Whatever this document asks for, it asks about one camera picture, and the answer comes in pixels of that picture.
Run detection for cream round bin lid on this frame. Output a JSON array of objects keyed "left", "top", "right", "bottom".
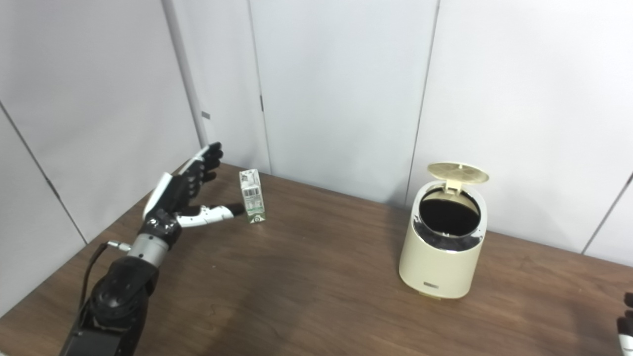
[{"left": 427, "top": 163, "right": 490, "bottom": 193}]

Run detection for white green milk carton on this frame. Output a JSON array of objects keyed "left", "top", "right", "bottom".
[{"left": 239, "top": 169, "right": 266, "bottom": 224}]

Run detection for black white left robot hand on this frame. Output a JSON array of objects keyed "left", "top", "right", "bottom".
[{"left": 139, "top": 142, "right": 245, "bottom": 248}]

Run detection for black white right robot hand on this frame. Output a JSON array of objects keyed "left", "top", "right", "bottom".
[{"left": 617, "top": 293, "right": 633, "bottom": 356}]

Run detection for cream-colored round bin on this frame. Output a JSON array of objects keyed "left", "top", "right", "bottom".
[{"left": 399, "top": 179, "right": 489, "bottom": 300}]

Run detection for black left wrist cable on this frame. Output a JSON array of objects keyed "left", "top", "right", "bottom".
[{"left": 79, "top": 240, "right": 132, "bottom": 317}]

